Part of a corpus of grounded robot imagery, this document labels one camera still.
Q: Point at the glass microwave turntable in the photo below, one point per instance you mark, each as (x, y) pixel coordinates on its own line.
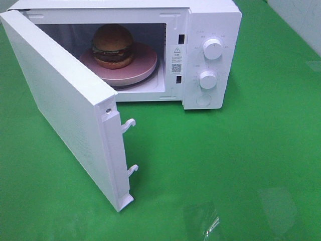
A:
(148, 84)

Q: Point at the white microwave oven body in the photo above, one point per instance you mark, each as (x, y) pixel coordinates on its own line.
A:
(159, 24)

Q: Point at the clear tape patch on table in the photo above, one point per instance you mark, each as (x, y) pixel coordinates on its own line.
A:
(202, 222)

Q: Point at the white microwave knob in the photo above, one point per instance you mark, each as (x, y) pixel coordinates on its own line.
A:
(212, 48)
(208, 80)

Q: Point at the upper white microwave knob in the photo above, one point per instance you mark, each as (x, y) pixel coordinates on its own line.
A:
(212, 48)

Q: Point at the round white door button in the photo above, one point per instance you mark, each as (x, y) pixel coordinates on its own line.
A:
(203, 100)

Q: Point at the burger with sesame bun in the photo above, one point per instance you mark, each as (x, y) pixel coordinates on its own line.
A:
(112, 46)

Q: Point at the white warning label sticker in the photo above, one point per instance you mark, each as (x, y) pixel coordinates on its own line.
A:
(177, 57)

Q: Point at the pink round plate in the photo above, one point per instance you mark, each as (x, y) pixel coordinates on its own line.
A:
(142, 66)

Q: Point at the white microwave door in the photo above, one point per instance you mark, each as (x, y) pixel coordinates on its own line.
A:
(79, 106)

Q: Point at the lower white microwave knob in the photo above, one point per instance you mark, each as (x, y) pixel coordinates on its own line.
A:
(208, 80)

